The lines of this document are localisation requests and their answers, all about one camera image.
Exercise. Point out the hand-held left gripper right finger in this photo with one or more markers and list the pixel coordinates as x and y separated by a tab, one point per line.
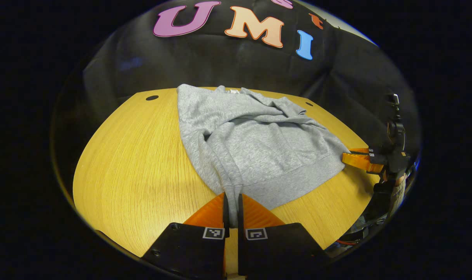
240	212

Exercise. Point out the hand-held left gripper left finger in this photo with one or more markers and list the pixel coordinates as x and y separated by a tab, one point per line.
225	212

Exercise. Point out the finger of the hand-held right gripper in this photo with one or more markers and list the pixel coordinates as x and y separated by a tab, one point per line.
360	150
360	161

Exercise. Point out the grey sweatshirt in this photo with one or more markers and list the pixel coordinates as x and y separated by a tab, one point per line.
259	151

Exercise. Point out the black backdrop cloth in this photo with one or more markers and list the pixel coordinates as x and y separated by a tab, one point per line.
228	62

